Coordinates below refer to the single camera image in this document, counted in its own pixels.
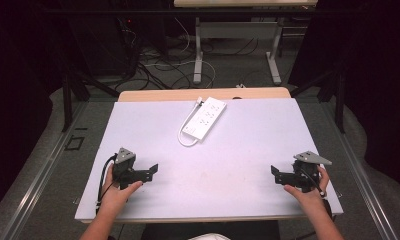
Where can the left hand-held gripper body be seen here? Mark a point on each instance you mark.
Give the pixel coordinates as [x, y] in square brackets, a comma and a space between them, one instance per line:
[124, 163]

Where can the white power strip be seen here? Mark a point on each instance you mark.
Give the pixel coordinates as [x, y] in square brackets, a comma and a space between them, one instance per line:
[205, 118]

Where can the person's left hand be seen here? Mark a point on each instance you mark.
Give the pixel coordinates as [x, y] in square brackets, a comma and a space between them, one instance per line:
[116, 196]

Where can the black floor hatch frame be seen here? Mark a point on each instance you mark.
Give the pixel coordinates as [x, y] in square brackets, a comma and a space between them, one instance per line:
[74, 142]

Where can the metal floor rail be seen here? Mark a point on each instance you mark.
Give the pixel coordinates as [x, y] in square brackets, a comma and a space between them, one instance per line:
[34, 180]
[358, 173]

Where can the white table mat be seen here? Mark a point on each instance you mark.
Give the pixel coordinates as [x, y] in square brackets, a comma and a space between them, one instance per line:
[221, 173]

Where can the white-framed desk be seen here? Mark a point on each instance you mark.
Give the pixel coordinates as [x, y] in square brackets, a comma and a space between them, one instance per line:
[238, 30]

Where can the wooden table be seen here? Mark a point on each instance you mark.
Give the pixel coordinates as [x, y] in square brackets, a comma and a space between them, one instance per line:
[174, 94]

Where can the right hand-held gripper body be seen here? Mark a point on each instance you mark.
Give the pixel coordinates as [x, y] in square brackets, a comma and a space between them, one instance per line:
[304, 170]

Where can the black metal stand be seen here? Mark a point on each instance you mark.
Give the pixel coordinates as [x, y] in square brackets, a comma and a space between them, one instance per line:
[68, 96]
[338, 96]

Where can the person's dark clothing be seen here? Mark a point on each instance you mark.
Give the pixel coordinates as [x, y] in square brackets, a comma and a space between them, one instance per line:
[211, 230]

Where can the person's right hand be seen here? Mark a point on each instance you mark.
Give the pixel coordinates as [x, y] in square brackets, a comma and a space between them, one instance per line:
[309, 197]

